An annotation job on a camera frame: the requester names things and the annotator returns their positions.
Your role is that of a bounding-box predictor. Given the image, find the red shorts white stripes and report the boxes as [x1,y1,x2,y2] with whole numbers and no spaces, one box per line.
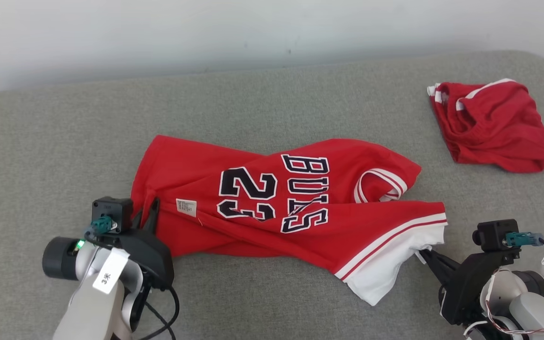
[427,78,544,173]

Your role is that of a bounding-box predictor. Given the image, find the red white twisted wires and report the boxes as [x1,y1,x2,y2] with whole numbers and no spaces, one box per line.
[484,283,544,337]

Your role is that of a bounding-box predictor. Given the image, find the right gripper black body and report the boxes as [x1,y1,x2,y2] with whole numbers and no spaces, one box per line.
[439,250,521,326]

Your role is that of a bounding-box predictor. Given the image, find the red Bulls basketball jersey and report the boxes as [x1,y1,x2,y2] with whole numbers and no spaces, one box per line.
[130,135,448,306]

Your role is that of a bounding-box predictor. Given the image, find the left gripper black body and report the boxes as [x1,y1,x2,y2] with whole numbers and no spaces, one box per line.
[107,229,175,290]

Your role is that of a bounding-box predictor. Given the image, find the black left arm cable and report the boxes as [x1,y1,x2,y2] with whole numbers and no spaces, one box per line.
[130,283,180,340]

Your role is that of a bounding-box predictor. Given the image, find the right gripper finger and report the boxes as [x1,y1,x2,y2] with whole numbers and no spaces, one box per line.
[418,248,461,284]

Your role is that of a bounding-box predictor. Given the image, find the white paper cable tag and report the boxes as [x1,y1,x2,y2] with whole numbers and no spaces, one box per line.
[92,247,131,295]

